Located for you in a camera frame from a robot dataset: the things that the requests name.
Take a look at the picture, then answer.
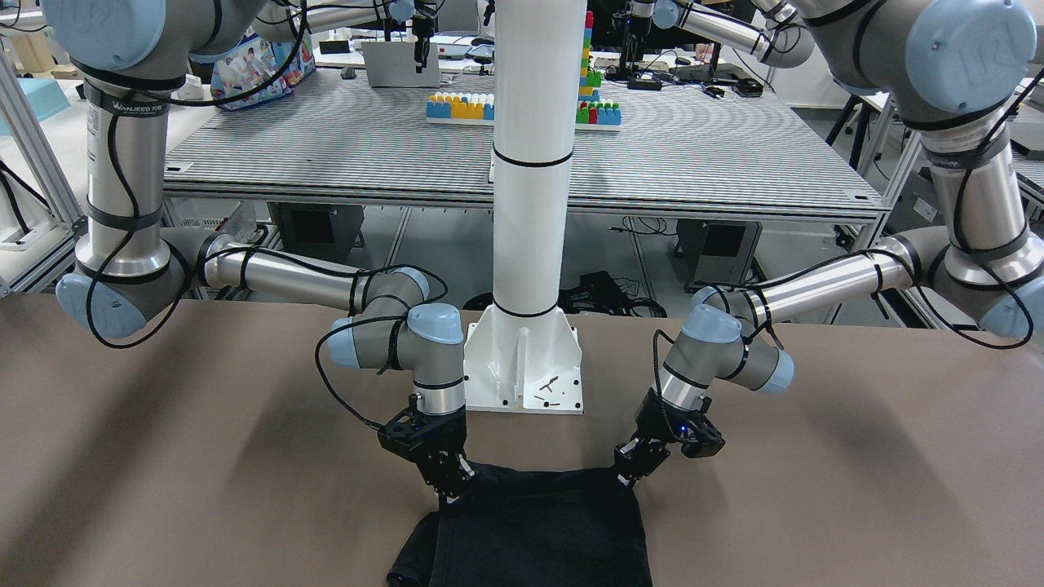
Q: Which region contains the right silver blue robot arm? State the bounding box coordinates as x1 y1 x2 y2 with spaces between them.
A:
41 1 475 501

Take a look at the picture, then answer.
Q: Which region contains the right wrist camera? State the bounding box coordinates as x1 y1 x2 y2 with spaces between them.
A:
377 408 428 461

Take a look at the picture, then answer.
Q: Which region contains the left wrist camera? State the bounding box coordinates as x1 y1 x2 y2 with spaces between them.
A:
679 415 726 457

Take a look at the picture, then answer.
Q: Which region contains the aluminium cage frame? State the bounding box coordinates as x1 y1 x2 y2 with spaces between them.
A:
2 55 86 296

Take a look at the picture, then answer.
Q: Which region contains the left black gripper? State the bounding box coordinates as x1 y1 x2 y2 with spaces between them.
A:
616 390 694 489

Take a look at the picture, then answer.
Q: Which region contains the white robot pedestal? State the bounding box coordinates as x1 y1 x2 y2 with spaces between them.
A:
465 1 586 415

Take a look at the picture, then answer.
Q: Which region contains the black printed t-shirt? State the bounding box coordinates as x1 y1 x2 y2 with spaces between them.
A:
387 464 653 586

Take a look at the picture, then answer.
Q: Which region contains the colourful toy block set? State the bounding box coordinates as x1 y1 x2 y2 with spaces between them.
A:
426 10 622 130

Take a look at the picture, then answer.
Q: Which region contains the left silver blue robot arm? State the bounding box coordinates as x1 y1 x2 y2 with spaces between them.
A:
614 1 1042 487

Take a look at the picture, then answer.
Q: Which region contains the brown table mat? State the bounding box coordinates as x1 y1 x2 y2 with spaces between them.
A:
1 294 1042 586

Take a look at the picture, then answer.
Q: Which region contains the striped grey work table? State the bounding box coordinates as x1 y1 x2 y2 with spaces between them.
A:
164 69 889 224

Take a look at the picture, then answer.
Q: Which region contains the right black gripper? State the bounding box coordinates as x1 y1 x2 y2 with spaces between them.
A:
413 408 475 508

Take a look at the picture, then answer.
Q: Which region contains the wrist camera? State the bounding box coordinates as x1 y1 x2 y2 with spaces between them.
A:
377 408 428 461
679 415 726 457

